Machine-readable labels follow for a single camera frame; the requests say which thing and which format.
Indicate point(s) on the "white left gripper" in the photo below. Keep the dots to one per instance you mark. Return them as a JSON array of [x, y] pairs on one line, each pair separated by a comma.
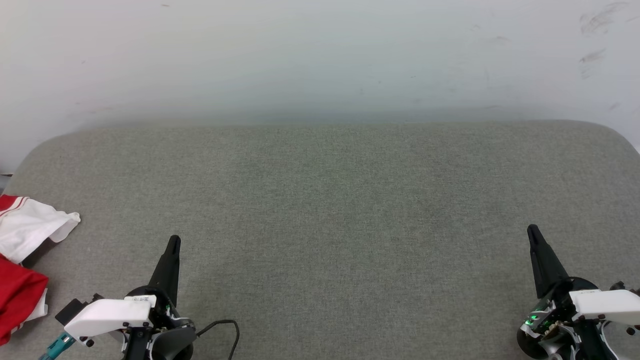
[[107, 315]]

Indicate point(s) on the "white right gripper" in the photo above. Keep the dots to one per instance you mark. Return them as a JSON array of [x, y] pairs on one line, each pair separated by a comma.
[[600, 305]]

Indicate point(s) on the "red and white jersey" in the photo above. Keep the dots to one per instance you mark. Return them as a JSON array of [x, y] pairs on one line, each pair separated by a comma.
[[25, 227]]

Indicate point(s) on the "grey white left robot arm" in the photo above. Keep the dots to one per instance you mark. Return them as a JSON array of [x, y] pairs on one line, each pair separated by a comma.
[[175, 345]]

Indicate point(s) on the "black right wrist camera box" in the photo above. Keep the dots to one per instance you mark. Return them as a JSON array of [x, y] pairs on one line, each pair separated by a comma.
[[618, 286]]

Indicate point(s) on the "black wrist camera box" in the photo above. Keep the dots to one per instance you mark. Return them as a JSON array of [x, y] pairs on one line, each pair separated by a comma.
[[618, 286], [72, 310]]

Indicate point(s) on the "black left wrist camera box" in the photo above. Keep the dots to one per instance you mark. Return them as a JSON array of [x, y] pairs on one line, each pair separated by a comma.
[[72, 310]]

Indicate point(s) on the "teal left camera connector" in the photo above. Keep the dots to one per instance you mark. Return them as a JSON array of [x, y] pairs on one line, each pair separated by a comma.
[[57, 345]]

